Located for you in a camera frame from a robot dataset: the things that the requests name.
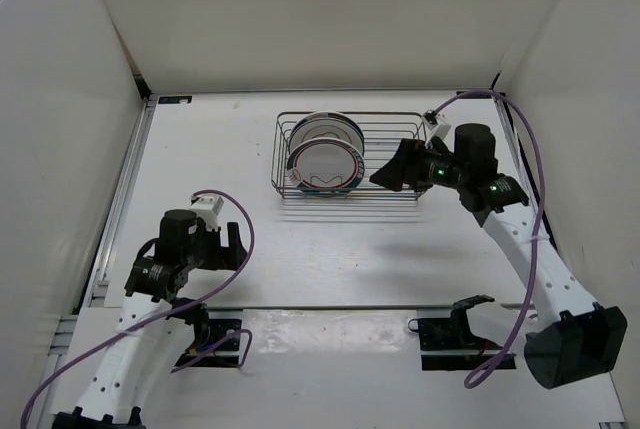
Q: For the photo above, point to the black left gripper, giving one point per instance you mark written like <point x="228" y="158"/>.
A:
<point x="229" y="258"/>

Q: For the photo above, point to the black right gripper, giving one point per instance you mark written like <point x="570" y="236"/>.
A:
<point x="406" y="167"/>

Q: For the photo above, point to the green red rimmed plate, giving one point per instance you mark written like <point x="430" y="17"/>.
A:
<point x="325" y="166"/>

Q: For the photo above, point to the white plate green line rim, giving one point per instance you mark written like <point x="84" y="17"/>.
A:
<point x="333" y="125"/>

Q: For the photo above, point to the metal wire dish rack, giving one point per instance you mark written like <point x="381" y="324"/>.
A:
<point x="382" y="133"/>

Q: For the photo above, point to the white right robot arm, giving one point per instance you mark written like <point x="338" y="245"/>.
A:
<point x="577" y="338"/>

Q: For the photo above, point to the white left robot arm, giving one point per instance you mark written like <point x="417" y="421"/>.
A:
<point x="156" y="325"/>

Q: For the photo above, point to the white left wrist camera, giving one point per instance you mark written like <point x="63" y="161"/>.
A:
<point x="208" y="207"/>

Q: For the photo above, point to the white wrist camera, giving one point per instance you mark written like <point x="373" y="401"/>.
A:
<point x="208" y="207"/>
<point x="437" y="127"/>

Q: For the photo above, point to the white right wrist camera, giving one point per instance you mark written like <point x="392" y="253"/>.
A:
<point x="437" y="127"/>

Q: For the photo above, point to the aluminium front rail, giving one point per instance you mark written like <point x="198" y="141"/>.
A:
<point x="446" y="307"/>

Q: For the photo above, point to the aluminium rail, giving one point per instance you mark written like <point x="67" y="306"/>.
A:
<point x="524" y="169"/>
<point x="98" y="277"/>
<point x="446" y="307"/>

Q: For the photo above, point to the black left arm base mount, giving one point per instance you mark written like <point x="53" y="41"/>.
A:
<point x="208" y="327"/>

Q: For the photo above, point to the aluminium right side rail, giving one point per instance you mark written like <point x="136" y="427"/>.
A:
<point x="524" y="169"/>

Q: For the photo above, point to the aluminium left side rail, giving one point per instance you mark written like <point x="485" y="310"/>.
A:
<point x="98" y="277"/>

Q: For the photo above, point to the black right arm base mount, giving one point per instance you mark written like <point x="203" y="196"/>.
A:
<point x="447" y="343"/>

